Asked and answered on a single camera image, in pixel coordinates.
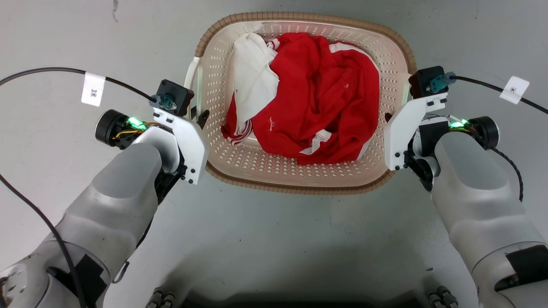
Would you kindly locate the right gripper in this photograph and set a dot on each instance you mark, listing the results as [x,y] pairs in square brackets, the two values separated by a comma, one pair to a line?
[428,137]

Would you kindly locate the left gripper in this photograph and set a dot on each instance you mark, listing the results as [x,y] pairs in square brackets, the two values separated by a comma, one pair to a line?
[160,143]

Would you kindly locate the cream plastic laundry basket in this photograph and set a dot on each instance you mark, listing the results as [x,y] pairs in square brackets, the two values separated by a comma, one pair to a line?
[257,164]

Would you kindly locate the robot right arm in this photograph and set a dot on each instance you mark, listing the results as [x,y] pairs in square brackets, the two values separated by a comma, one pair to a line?
[479,196]

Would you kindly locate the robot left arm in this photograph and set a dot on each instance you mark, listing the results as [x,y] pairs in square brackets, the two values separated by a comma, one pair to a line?
[107,214]

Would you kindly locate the white cloth garment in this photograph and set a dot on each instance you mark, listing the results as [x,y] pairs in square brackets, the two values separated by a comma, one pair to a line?
[252,81]

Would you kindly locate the red garment with white stripes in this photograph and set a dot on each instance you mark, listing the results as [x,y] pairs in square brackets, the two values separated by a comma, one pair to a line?
[317,107]

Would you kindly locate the black ridged base wheel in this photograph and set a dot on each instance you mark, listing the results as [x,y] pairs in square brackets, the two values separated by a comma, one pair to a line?
[160,298]
[442,297]

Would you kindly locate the white right camera mount plate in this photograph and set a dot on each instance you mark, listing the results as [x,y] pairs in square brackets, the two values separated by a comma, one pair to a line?
[400,137]

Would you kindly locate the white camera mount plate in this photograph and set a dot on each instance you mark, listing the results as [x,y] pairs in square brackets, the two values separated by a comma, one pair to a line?
[400,137]
[192,145]

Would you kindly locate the white left camera mount plate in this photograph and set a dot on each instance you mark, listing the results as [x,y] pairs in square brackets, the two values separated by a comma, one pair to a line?
[192,145]

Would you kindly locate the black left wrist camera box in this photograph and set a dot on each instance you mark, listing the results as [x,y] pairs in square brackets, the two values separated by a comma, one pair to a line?
[175,96]

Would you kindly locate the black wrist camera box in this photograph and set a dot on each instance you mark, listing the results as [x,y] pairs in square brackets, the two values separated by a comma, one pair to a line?
[175,96]
[426,80]

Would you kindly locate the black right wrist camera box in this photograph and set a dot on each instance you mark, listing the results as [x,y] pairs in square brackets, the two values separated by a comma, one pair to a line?
[426,80]

